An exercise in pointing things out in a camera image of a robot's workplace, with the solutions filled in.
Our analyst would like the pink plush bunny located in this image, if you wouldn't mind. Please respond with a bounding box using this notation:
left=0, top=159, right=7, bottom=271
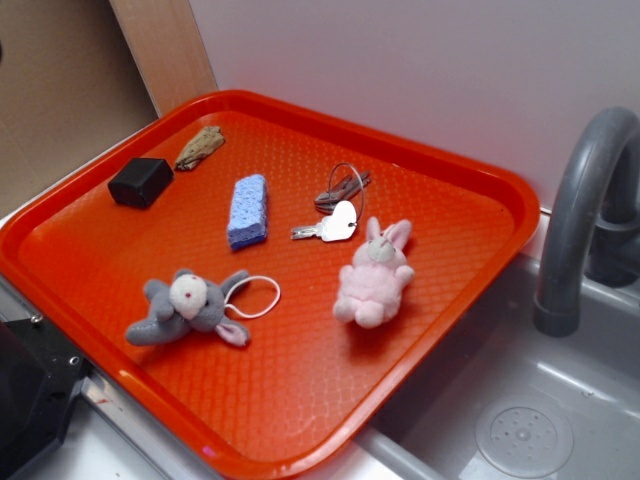
left=333, top=217, right=415, bottom=329

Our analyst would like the grey plush bunny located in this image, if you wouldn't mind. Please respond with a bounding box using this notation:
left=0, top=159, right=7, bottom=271
left=125, top=269, right=281, bottom=347

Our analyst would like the silver key with heart tag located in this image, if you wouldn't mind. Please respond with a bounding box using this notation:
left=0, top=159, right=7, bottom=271
left=291, top=200, right=358, bottom=242

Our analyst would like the bunch of dark keys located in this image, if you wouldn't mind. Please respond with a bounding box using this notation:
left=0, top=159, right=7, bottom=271
left=314, top=162, right=371, bottom=214

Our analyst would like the orange plastic tray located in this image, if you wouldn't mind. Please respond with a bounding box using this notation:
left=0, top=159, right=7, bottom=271
left=1, top=91, right=539, bottom=479

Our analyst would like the blue sponge block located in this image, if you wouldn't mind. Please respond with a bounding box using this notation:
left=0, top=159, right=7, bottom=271
left=227, top=174, right=267, bottom=250

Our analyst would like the black rectangular box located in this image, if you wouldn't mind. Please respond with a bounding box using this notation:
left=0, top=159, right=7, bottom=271
left=108, top=158, right=174, bottom=209

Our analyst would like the grey toy sink basin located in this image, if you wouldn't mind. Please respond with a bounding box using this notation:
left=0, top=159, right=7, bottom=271
left=349, top=252, right=640, bottom=480

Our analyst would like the wooden board edge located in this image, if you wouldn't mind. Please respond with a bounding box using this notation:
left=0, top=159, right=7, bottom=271
left=110, top=0, right=218, bottom=116

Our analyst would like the grey toy faucet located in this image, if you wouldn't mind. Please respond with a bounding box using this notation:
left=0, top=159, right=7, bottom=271
left=533, top=107, right=639, bottom=337

